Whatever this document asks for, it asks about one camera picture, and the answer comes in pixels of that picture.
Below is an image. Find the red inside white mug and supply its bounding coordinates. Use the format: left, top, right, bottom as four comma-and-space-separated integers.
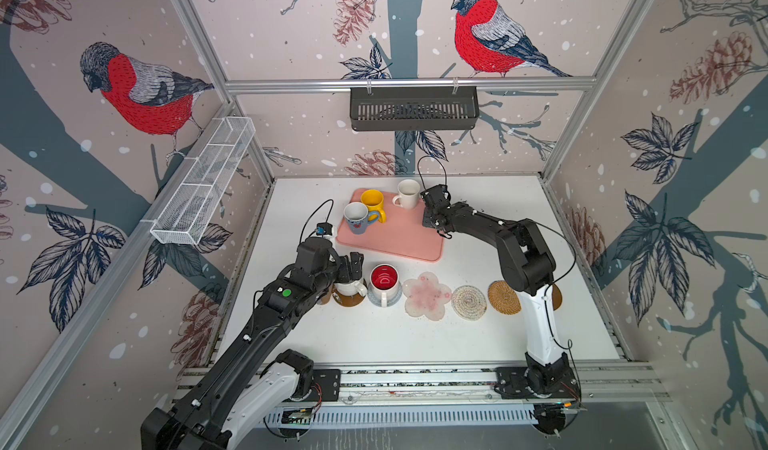
368, 264, 402, 291

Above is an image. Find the black hanging wire basket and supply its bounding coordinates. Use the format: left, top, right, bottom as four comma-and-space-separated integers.
350, 87, 479, 132

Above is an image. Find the pink tray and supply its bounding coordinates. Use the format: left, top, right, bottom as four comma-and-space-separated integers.
336, 192, 444, 262

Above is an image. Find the multicolour zigzag woven coaster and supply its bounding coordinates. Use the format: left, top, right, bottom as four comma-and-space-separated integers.
451, 285, 487, 321

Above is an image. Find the yellow mug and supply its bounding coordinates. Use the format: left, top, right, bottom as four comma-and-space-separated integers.
360, 189, 387, 223

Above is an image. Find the dark wooden round coaster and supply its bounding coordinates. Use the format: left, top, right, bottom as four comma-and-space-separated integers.
550, 284, 563, 310

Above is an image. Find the rattan round woven coaster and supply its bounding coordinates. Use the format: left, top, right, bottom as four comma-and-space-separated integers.
487, 280, 522, 315

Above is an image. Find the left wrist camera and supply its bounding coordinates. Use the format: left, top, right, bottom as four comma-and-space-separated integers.
314, 222, 334, 239

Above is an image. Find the cream mug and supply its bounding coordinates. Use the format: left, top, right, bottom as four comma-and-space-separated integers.
392, 179, 421, 210

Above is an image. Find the pink flower shaped coaster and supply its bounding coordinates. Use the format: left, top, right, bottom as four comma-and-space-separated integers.
402, 272, 452, 321

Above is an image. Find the white wire mesh shelf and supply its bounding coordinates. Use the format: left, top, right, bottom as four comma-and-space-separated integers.
150, 116, 255, 245

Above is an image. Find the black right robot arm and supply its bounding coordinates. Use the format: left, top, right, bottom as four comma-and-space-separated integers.
420, 184, 581, 399

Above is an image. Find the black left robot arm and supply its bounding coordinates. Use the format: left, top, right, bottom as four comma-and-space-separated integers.
140, 236, 364, 449

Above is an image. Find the blue grey woven coaster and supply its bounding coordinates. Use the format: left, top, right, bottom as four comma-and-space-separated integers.
367, 288, 402, 308

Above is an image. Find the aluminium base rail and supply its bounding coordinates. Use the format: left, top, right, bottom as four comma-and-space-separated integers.
266, 360, 669, 432

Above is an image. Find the glossy brown round coaster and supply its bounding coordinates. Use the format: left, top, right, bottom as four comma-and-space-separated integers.
332, 290, 365, 308

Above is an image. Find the blue patterned mug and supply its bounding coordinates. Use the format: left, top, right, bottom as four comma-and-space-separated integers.
343, 202, 381, 235

